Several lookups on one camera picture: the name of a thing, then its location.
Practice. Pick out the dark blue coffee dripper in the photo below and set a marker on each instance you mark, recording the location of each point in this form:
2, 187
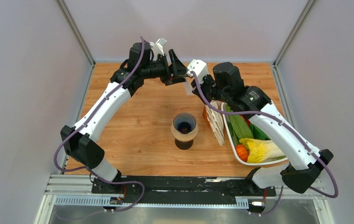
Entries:
184, 123

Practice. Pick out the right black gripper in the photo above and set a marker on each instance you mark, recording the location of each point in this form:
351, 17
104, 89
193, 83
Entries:
195, 91

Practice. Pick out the green bok choy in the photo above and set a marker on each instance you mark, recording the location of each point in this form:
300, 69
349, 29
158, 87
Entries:
258, 133

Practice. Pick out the green leaf vegetable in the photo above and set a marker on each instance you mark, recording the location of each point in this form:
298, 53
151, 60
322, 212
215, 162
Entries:
238, 127

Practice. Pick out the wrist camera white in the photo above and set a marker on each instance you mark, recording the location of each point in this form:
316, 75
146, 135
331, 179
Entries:
199, 67
157, 47

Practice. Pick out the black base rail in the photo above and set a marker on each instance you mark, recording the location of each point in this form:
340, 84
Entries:
182, 190

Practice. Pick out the white plastic tray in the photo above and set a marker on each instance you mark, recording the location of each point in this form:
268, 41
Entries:
233, 142

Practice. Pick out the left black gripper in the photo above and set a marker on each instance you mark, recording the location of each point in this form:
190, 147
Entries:
174, 73

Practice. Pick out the red pepper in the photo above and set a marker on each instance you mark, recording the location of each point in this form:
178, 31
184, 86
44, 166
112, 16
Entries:
247, 122

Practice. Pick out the wooden ring dripper holder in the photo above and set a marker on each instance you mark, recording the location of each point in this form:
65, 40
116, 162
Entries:
184, 137

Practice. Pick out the stack of paper filters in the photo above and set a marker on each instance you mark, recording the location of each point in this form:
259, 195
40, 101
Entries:
214, 121

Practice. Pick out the aluminium frame post left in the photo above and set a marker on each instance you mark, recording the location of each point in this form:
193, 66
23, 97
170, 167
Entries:
74, 28

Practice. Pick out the aluminium frame post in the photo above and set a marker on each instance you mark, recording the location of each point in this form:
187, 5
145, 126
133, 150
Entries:
74, 28
296, 28

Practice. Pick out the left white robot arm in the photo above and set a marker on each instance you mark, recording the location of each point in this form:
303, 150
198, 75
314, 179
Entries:
80, 140

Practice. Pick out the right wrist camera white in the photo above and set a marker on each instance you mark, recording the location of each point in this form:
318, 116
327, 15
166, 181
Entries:
199, 67

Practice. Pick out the glass carafe red lid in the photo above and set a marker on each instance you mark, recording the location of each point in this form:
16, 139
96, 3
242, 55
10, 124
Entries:
184, 145

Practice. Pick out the aluminium frame post right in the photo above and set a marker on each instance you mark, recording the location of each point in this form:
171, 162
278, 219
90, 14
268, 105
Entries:
296, 28

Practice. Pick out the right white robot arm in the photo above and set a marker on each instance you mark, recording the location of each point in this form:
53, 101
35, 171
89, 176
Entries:
306, 161

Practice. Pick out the yellow napa cabbage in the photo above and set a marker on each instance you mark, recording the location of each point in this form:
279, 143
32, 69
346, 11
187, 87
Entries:
261, 150

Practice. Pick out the orange tomato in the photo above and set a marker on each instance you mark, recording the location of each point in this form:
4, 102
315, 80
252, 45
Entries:
242, 152

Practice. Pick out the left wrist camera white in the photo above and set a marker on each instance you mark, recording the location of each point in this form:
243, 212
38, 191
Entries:
157, 47

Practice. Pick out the white paper coffee filter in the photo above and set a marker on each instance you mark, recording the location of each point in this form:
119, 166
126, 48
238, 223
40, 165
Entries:
188, 88

